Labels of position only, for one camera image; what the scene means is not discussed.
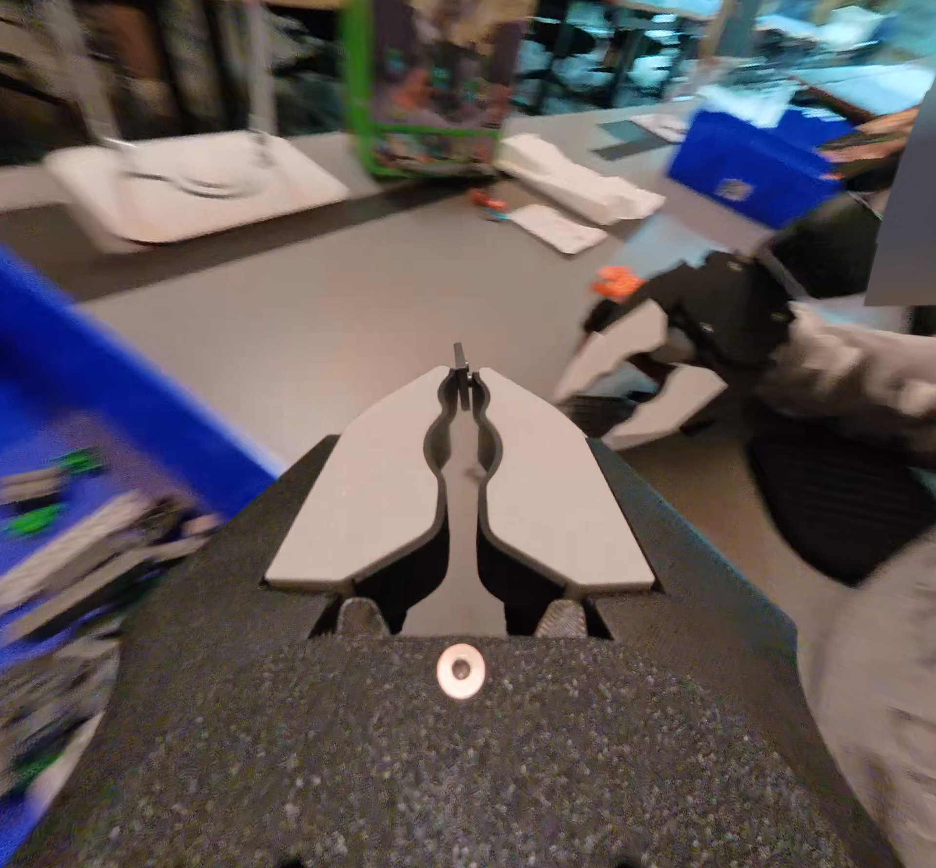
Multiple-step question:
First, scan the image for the white stand base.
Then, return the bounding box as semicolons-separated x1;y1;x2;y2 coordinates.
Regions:
45;128;351;256

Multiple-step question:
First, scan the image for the dark printed booklet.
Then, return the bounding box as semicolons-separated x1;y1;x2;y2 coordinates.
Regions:
819;108;924;178

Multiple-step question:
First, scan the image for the white crumpled paper bag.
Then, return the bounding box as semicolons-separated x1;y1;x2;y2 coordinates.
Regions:
497;133;668;227

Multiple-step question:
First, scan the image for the blue plastic storage bin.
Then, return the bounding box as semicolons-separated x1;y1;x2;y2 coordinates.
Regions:
667;106;858;231
0;247;288;843

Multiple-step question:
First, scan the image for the small dark lego piece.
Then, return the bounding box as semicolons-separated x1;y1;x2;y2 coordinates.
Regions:
452;342;476;414

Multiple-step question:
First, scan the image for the colourful lego box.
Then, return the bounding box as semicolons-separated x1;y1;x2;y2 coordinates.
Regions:
340;0;549;182

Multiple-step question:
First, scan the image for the orange lego plate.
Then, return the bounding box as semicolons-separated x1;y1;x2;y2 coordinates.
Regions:
589;265;646;299

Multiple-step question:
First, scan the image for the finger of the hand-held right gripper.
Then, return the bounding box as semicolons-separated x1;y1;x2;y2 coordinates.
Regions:
603;364;728;452
554;298;671;401

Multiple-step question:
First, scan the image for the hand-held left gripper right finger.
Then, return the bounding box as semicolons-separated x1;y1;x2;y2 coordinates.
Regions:
475;367;657;637

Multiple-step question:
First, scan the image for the person's right forearm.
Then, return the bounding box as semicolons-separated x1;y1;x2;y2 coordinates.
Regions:
749;301;936;448

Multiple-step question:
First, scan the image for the pile of lego pieces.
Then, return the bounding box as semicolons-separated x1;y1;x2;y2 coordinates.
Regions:
0;447;224;796

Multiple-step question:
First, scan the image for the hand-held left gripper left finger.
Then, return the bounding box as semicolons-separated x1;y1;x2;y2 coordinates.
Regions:
263;366;452;633

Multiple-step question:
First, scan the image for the white instruction sheet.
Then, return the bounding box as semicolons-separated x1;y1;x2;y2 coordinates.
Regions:
508;204;609;255

